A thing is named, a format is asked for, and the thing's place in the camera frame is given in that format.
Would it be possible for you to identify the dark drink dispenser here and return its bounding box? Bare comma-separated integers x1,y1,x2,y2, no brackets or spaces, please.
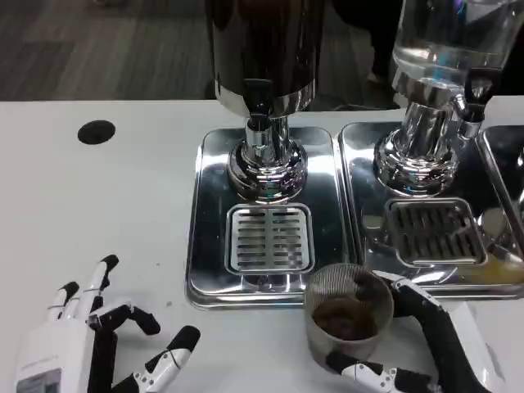
204,0,327,205

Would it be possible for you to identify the clear drink dispenser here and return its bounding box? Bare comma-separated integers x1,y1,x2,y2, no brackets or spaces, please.
373,0,523,198

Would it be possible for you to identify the black dispenser tap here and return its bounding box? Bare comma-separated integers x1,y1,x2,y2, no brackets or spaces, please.
452,67,499,140
243,78,273,129

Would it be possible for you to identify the clear ribbed glass cup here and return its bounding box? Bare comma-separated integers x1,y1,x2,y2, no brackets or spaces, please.
303,264,396,364

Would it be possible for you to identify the steel slotted drip grid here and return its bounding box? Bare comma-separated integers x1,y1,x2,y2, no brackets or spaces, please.
384,198,489,268
226,202,315,274

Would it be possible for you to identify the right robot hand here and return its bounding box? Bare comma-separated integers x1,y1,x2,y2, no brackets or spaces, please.
326,269,508,393

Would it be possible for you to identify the steel drip tray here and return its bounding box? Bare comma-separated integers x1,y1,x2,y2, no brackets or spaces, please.
186,127,355,308
337,121,524,302
477,124,524,233

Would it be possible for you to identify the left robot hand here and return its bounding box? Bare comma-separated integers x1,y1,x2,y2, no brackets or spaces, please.
14,254,201,393

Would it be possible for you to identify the black round counter hole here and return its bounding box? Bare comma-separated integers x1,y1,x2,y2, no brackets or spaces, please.
77,120,117,146

